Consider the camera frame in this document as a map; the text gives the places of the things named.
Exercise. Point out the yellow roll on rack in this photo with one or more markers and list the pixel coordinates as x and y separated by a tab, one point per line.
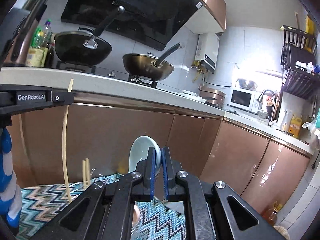
310	26

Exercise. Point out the long bamboo chopstick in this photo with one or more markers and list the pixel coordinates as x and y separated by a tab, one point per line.
63	152

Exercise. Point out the bamboo chopstick in holder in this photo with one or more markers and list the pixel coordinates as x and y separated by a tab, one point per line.
84	180

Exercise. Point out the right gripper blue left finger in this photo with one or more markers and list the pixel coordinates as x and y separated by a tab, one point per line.
150	174

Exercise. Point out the copper electric kettle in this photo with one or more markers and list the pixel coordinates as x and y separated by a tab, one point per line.
16	51

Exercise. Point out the white plate on counter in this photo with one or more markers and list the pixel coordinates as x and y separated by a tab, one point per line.
189	93

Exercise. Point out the teal hanging bag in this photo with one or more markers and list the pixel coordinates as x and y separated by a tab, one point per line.
315	124

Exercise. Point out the white ceramic soup spoon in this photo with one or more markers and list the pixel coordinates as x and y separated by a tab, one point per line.
139	151

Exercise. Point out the black range hood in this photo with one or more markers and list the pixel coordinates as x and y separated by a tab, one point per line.
150	22

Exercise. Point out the black wall dish rack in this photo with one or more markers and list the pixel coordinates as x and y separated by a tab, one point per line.
300	75

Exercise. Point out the white spray bottle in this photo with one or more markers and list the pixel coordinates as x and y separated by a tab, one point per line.
286	121

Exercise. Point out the blue white gloved hand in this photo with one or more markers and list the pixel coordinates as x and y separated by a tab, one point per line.
11	196

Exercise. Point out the black wok with lid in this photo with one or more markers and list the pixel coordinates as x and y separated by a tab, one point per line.
84	46

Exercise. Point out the metal wire utensil holder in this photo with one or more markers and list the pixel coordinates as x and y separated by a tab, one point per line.
116	216

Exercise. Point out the bronze wok with handle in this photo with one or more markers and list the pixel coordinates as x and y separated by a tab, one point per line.
150	67

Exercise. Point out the copper rice cooker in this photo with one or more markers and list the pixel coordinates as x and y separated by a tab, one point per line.
212	96

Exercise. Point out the curved kitchen faucet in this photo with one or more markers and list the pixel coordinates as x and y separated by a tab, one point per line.
271	104

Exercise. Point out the steel bowl on microwave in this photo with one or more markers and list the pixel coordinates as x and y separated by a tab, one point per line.
247	84

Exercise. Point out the green capped plastic bottle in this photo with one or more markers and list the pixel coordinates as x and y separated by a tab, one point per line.
39	47

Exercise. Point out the white microwave oven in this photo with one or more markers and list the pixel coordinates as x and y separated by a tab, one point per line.
245	99

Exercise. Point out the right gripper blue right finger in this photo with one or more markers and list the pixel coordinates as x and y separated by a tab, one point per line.
168	174

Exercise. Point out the dark sauce bottle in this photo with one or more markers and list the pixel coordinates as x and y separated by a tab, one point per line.
50	53

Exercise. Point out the yellow oil bottle on counter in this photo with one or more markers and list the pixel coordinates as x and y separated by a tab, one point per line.
295	126

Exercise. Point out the gas stove top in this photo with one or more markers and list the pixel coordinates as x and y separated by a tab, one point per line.
95	70

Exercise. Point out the white gas water heater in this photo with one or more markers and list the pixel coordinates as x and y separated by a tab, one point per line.
207	51

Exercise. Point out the cooking oil bottle on floor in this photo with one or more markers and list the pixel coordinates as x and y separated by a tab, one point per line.
271	214

